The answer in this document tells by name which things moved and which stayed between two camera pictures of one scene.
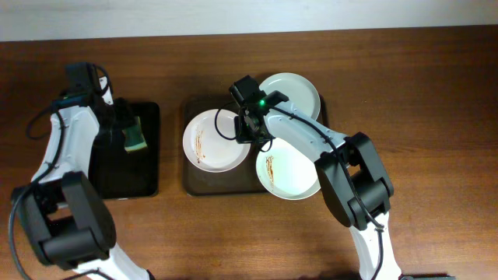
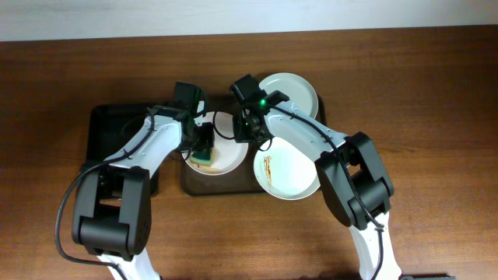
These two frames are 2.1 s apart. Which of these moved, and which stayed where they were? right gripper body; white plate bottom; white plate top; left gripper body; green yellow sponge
Moved: green yellow sponge; left gripper body
Stayed: white plate top; white plate bottom; right gripper body
